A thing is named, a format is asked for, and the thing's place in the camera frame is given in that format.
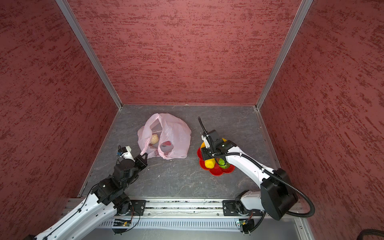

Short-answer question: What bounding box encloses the green fake fruit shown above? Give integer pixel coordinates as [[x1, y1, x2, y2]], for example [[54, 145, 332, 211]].
[[218, 158, 231, 169]]

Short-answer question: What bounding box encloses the yellow fake lemon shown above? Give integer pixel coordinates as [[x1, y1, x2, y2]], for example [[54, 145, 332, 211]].
[[204, 159, 216, 169]]

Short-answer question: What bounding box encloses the red flower-shaped plastic bowl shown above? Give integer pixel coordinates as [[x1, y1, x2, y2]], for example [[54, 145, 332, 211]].
[[197, 148, 235, 176]]

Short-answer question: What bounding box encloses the beige fake potato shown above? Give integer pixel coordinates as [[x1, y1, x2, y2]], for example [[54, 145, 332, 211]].
[[150, 134, 159, 145]]

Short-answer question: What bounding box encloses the pink plastic bag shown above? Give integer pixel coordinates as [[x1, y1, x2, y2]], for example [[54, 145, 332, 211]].
[[138, 113, 192, 160]]

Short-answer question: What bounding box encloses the yellow fake banana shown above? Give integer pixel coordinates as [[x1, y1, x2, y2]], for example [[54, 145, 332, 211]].
[[200, 139, 227, 148]]

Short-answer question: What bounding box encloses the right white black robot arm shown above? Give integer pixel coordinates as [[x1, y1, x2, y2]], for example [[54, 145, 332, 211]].
[[201, 130, 298, 221]]

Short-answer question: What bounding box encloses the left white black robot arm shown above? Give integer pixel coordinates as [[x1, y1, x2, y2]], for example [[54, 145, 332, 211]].
[[25, 153, 148, 240]]

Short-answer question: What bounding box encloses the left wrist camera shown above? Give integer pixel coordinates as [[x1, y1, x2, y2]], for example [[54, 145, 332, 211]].
[[117, 146, 135, 161]]

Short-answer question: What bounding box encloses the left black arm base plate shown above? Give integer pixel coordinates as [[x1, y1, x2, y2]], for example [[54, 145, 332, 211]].
[[127, 200, 147, 216]]

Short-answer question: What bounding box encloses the aluminium mounting rail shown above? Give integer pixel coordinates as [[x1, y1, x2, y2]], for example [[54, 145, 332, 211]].
[[62, 197, 304, 219]]

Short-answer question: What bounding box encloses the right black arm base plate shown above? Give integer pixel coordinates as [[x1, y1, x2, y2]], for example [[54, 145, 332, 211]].
[[222, 200, 263, 217]]

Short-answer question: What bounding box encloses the black corrugated cable conduit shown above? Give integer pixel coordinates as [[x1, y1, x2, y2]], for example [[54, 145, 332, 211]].
[[197, 116, 316, 233]]

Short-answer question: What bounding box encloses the perforated metal cable tray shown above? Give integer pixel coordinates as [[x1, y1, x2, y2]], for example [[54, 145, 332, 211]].
[[97, 219, 240, 231]]

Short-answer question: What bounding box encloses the right aluminium corner post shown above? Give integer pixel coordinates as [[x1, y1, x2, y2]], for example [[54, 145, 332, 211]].
[[256, 0, 313, 112]]

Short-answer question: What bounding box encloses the aluminium corner post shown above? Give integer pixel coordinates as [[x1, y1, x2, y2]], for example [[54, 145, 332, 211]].
[[56, 0, 124, 111], [256, 0, 313, 112]]

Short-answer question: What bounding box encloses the left aluminium corner post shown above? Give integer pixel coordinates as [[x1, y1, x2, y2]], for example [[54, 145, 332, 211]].
[[56, 0, 124, 111]]

